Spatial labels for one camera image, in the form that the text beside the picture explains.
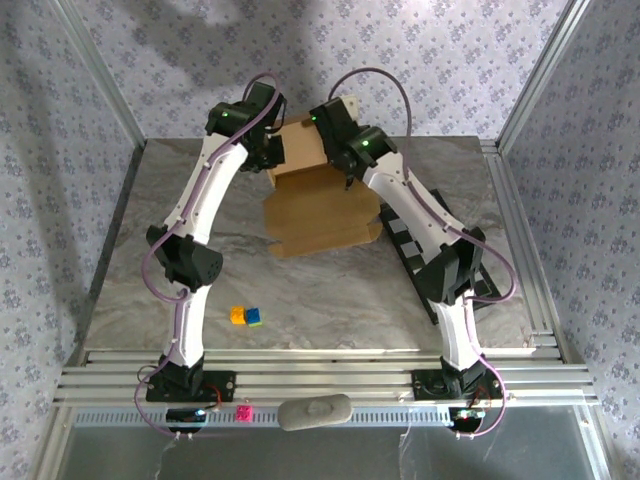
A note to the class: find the brown cardboard paper box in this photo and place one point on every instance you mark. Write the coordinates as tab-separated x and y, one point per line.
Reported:
315	215

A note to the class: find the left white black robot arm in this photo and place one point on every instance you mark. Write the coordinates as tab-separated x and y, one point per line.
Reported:
195	265

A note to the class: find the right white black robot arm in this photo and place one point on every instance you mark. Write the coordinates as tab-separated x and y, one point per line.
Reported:
445	275

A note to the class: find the black grey chessboard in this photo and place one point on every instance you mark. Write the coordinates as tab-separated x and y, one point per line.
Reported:
400	235

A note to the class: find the aluminium side rails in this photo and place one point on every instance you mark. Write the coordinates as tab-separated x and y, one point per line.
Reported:
500	170

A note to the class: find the blue green toy brick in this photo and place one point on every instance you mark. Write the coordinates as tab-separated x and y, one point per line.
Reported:
254	317

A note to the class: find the orange toy brick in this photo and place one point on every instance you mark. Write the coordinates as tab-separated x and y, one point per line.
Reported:
237	316

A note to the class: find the grey oval pad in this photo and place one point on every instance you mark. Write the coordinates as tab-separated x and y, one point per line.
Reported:
315	412

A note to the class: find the pink toy brick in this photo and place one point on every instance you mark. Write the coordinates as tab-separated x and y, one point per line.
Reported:
244	414

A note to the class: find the black left controller board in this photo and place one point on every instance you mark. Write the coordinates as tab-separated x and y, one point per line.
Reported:
185	416

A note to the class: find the black controller board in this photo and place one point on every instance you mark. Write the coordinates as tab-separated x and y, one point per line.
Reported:
185	416
467	417

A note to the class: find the black right controller board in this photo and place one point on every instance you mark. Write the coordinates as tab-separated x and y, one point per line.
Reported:
467	417

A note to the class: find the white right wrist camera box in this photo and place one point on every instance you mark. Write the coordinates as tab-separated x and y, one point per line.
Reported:
351	106

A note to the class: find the aluminium frame post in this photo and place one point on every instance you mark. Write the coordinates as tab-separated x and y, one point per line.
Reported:
104	75
540	75

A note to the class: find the aluminium frame rails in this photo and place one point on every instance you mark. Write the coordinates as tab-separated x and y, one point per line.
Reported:
325	375

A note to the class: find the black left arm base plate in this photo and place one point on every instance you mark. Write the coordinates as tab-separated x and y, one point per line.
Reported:
222	385

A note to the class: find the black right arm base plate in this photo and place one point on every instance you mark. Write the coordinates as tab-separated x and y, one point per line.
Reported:
422	392

